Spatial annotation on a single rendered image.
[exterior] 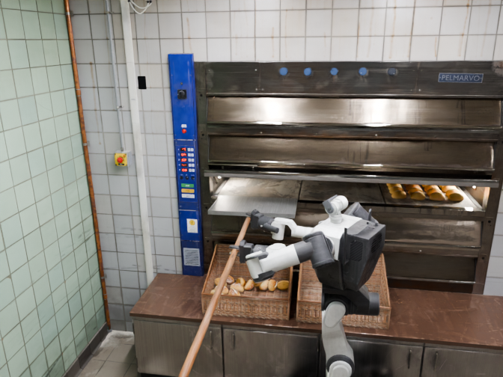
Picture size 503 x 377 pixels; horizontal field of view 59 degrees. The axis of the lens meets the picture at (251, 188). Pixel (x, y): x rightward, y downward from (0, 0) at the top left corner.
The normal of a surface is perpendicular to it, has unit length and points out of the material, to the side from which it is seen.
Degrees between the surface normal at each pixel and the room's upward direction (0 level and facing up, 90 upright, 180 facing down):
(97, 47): 90
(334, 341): 90
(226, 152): 70
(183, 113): 90
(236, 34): 90
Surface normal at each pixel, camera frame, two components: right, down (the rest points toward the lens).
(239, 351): -0.16, 0.32
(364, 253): -0.61, 0.26
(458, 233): -0.15, -0.03
